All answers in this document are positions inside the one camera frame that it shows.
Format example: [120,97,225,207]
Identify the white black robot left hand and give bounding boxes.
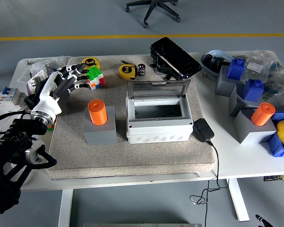
[30,63,90,119]

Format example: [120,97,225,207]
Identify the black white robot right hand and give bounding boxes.
[255,214,274,227]

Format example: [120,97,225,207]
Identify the orange cylinder battery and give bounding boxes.
[88,99,108,125]
[250,102,276,127]

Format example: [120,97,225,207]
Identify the smoky transparent hinged box lid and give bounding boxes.
[127,79,191,99]

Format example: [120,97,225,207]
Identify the white electrical junction box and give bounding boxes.
[125,92,194,144]

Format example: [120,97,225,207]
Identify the black folded cloth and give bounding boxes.
[24,94,40,111]

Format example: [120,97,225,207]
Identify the white table leg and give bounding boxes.
[227,178,250,222]
[58,189,74,227]

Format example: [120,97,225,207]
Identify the clear plastic bags with hardware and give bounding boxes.
[18,55,71,83]

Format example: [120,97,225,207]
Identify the white blue circuit breaker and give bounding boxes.
[0,87,27,111]

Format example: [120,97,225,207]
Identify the black table control panel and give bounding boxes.
[263,174,284,182]

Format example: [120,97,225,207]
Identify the yellow black tape measure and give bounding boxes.
[82,57,102,71]
[118,61,138,80]

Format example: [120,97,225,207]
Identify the grey block with round hole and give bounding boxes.
[83,105,118,145]

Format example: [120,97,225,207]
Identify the blue plastic bin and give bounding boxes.
[260,111,284,158]

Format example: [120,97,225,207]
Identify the grey-brown mat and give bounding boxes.
[46,54,215,180]

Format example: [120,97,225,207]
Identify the black power adapter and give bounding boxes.
[193,117,215,143]

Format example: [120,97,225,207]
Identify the blue bottle-shaped block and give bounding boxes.
[226,58,246,80]
[241,79,265,101]

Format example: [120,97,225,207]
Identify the black open tool case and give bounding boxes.
[149,36,203,81]

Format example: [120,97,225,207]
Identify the black office chair base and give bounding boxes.
[125,0,182,29]

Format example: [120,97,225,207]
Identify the clear bags of electronic parts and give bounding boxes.
[231,49,284,105]

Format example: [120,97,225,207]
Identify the light blue bowl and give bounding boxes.
[200,49,235,78]

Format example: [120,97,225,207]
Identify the white switch in purple package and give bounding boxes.
[26,70,52,95]

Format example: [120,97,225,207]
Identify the black adapter cord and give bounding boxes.
[189,139,228,227]

